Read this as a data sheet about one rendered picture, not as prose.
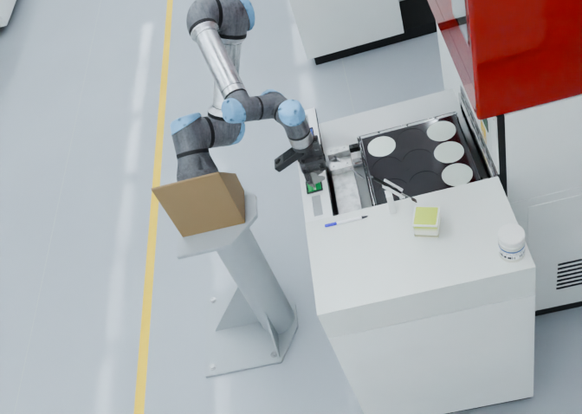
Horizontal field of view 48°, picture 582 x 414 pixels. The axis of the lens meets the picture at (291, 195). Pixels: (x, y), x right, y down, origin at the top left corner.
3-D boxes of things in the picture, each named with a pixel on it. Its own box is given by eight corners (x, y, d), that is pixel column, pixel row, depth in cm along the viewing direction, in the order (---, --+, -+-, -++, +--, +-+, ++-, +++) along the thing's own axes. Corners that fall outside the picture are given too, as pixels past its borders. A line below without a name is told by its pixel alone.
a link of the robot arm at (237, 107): (178, -13, 205) (237, 110, 188) (209, -13, 211) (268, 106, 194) (169, 14, 214) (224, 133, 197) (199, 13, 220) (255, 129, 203)
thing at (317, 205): (322, 132, 257) (314, 106, 246) (342, 242, 220) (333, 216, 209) (300, 139, 258) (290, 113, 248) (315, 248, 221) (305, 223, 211)
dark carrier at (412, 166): (455, 115, 233) (455, 114, 232) (481, 184, 210) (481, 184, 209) (361, 139, 238) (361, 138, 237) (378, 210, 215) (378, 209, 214)
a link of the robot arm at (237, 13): (195, 141, 240) (203, -9, 215) (229, 137, 248) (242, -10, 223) (210, 154, 232) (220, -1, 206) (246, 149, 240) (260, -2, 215)
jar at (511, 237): (520, 240, 185) (520, 220, 178) (528, 260, 180) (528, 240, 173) (495, 246, 186) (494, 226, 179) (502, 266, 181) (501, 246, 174)
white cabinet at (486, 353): (466, 215, 313) (452, 88, 253) (533, 405, 248) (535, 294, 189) (338, 245, 322) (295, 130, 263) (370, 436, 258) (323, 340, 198)
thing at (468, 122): (464, 110, 240) (462, 91, 233) (500, 197, 210) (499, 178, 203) (459, 111, 240) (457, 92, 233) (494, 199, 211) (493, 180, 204)
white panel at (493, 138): (446, 55, 266) (436, -30, 237) (507, 203, 211) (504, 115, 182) (438, 58, 266) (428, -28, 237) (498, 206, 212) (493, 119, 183)
